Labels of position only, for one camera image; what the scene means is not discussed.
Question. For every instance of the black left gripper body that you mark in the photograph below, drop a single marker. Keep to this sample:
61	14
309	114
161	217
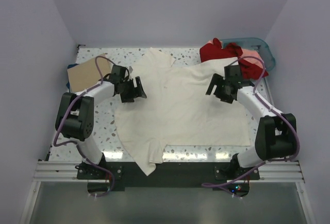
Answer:
128	91

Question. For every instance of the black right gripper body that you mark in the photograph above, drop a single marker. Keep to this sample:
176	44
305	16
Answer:
221	91

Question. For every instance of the cream white t-shirt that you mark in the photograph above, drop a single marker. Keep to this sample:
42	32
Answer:
177	111

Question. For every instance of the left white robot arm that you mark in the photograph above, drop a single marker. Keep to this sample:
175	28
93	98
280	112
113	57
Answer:
75	119

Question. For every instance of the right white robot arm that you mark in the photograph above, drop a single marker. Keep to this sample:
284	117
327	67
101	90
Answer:
276	136

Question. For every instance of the red t-shirt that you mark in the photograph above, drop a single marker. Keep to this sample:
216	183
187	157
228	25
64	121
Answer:
214	50

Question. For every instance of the folded tan t-shirt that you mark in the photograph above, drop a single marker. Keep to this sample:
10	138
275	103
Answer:
86	74

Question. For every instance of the pink t-shirt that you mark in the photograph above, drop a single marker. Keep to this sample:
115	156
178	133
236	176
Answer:
252	60

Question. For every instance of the teal plastic basket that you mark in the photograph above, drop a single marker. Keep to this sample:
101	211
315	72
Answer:
254	46

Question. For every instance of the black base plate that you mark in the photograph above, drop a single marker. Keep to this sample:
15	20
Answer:
117	176

